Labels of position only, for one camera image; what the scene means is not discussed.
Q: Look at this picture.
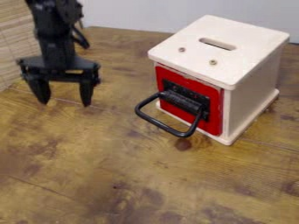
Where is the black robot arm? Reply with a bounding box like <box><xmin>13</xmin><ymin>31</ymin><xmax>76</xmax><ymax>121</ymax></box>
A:
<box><xmin>16</xmin><ymin>0</ymin><xmax>100</xmax><ymax>107</ymax></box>

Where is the red wooden drawer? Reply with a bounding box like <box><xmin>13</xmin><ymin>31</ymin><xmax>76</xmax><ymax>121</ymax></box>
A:
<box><xmin>155</xmin><ymin>64</ymin><xmax>223</xmax><ymax>136</ymax></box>

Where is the white wooden drawer cabinet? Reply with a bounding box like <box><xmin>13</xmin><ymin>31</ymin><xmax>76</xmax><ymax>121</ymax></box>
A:
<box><xmin>148</xmin><ymin>15</ymin><xmax>289</xmax><ymax>145</ymax></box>

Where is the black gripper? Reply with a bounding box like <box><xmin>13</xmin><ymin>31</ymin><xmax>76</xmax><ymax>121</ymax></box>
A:
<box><xmin>17</xmin><ymin>25</ymin><xmax>100</xmax><ymax>107</ymax></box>

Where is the black metal drawer handle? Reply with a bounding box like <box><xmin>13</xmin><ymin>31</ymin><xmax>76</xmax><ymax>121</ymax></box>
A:
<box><xmin>133</xmin><ymin>78</ymin><xmax>212</xmax><ymax>138</ymax></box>

